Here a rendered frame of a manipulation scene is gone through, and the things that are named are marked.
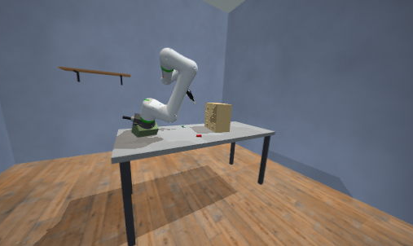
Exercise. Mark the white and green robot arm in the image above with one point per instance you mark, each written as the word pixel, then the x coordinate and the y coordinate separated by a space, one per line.
pixel 175 67

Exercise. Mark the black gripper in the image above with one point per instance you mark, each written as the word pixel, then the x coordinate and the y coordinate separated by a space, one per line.
pixel 190 96

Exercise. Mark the small tan chest of drawers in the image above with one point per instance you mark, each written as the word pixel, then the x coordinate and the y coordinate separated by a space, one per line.
pixel 223 120

